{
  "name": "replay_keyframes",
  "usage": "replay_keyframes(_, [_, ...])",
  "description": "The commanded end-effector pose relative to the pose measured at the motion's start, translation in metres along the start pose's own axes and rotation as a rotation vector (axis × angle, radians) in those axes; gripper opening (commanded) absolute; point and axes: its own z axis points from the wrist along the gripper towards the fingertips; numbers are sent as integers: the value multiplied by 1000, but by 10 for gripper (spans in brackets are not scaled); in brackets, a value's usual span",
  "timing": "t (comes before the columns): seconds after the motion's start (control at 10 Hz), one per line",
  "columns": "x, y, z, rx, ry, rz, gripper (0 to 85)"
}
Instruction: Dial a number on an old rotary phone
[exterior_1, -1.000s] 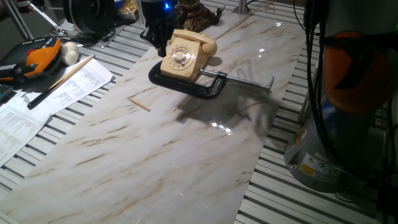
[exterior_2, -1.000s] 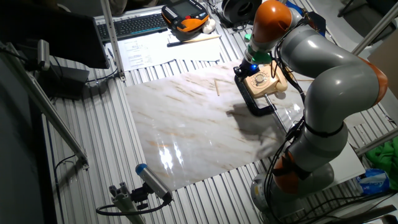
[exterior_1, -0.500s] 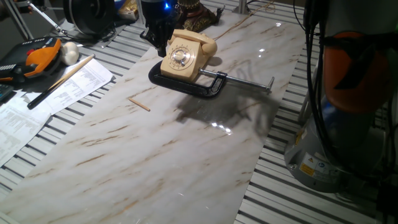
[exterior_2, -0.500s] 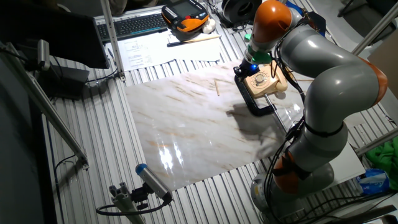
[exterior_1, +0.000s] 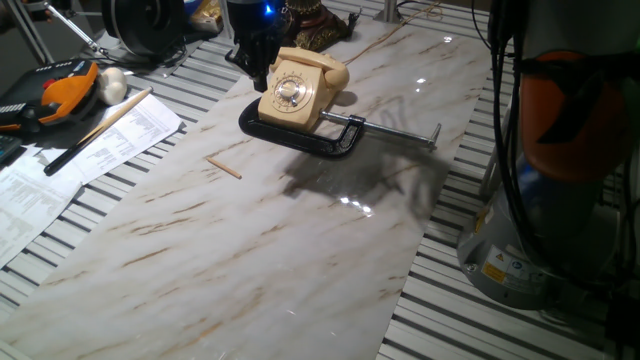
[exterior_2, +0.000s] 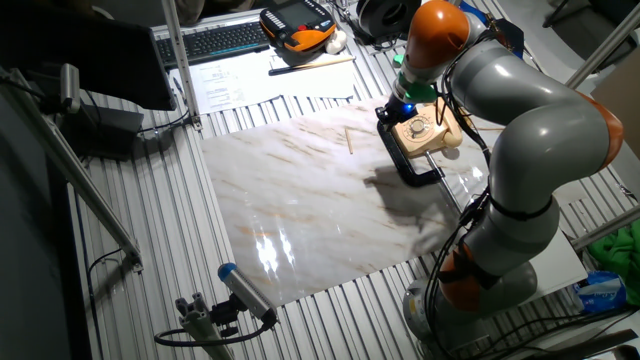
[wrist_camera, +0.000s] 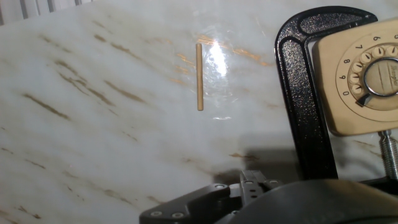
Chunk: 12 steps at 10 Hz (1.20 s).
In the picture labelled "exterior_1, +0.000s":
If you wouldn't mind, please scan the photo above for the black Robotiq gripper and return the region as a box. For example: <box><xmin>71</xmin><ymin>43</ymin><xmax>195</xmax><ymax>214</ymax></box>
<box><xmin>224</xmin><ymin>0</ymin><xmax>291</xmax><ymax>94</ymax></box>

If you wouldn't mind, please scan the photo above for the short wooden stick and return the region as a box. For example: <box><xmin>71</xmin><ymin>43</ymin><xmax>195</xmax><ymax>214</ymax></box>
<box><xmin>206</xmin><ymin>156</ymin><xmax>244</xmax><ymax>181</ymax></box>

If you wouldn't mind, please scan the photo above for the beige rotary phone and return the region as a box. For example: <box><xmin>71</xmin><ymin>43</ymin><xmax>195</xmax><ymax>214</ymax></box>
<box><xmin>257</xmin><ymin>46</ymin><xmax>351</xmax><ymax>134</ymax></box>

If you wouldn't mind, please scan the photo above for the gold foil packet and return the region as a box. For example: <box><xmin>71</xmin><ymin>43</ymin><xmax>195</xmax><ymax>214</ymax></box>
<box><xmin>189</xmin><ymin>0</ymin><xmax>224</xmax><ymax>34</ymax></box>

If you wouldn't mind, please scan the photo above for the black C-clamp with steel screw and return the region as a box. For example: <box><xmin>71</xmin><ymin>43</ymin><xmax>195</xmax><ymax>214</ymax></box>
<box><xmin>238</xmin><ymin>97</ymin><xmax>443</xmax><ymax>161</ymax></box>

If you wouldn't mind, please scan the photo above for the black filament spool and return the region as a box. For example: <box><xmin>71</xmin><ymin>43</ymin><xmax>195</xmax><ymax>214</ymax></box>
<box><xmin>101</xmin><ymin>0</ymin><xmax>187</xmax><ymax>59</ymax></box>

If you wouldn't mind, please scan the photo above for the printed paper sheet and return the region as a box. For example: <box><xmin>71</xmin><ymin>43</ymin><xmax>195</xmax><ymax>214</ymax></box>
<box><xmin>0</xmin><ymin>147</ymin><xmax>84</xmax><ymax>269</ymax></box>
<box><xmin>37</xmin><ymin>92</ymin><xmax>184</xmax><ymax>186</ymax></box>

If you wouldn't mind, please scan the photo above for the white garlic-shaped object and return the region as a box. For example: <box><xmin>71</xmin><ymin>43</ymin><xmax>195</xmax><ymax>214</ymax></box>
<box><xmin>96</xmin><ymin>66</ymin><xmax>129</xmax><ymax>107</ymax></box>

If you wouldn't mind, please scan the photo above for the white marble pattern mat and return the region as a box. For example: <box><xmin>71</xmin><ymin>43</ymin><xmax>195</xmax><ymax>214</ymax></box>
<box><xmin>0</xmin><ymin>17</ymin><xmax>494</xmax><ymax>360</ymax></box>

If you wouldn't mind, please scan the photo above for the silver metal rod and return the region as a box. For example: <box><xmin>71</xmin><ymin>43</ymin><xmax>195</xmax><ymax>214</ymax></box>
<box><xmin>43</xmin><ymin>1</ymin><xmax>109</xmax><ymax>57</ymax></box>

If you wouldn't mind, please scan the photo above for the orange black teach pendant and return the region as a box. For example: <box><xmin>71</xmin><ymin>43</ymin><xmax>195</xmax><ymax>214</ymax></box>
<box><xmin>0</xmin><ymin>58</ymin><xmax>100</xmax><ymax>134</ymax></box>

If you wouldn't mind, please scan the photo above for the aluminium profile post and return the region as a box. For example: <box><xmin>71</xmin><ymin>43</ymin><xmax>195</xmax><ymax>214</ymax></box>
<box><xmin>217</xmin><ymin>0</ymin><xmax>237</xmax><ymax>41</ymax></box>
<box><xmin>372</xmin><ymin>0</ymin><xmax>402</xmax><ymax>24</ymax></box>

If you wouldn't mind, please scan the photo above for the long wooden stick black handle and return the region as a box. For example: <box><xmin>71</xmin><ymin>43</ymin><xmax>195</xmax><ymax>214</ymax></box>
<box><xmin>43</xmin><ymin>86</ymin><xmax>155</xmax><ymax>177</ymax></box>

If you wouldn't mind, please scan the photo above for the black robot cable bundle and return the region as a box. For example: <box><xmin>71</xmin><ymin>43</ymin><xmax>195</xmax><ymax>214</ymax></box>
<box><xmin>469</xmin><ymin>0</ymin><xmax>556</xmax><ymax>266</ymax></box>

